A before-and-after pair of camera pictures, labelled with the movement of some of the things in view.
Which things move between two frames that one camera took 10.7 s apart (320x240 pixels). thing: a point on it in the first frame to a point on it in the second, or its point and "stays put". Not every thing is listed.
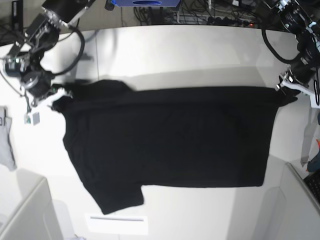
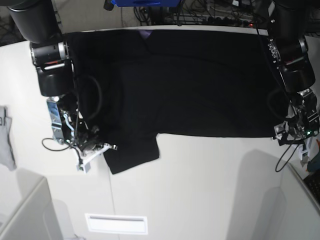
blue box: [145, 3] stays put
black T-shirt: [121, 139] to [132, 86]
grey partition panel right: [302, 208] stays put
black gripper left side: [37, 83] to [68, 126]
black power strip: [226, 21] stays put
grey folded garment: [7, 158] stays put
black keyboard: [313, 182] stays put
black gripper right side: [300, 73] to [303, 121]
